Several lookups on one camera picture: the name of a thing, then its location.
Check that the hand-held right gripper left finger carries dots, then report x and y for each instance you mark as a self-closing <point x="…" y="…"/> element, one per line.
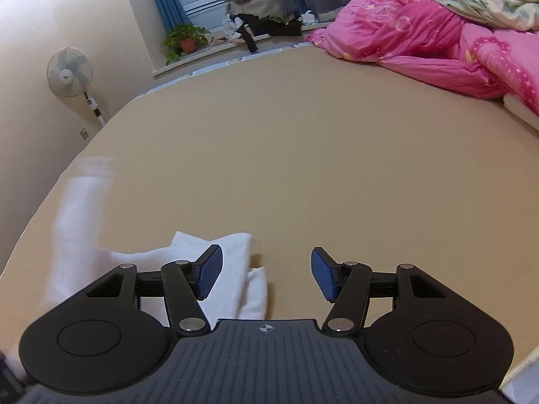
<point x="209" y="273"/>

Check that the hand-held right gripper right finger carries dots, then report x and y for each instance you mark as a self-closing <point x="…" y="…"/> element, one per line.
<point x="322" y="275"/>

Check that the white garment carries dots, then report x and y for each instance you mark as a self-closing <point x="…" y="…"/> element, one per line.
<point x="229" y="252"/>

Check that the pile of dark clothes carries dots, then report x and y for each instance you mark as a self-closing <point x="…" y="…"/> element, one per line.
<point x="261" y="12"/>

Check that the beige bed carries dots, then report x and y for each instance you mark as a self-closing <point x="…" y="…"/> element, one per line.
<point x="294" y="155"/>

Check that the potted green plant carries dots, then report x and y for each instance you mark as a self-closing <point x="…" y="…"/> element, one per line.
<point x="185" y="35"/>

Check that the white standing fan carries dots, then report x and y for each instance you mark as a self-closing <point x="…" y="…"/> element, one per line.
<point x="69" y="71"/>

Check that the white pillow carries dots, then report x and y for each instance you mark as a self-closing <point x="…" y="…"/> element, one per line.
<point x="520" y="111"/>

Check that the pink quilt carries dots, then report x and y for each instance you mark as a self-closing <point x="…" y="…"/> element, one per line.
<point x="421" y="38"/>

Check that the tissue box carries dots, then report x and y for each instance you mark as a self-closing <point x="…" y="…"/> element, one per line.
<point x="308" y="17"/>

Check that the wall socket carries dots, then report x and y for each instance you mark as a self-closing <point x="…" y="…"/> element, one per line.
<point x="84" y="134"/>

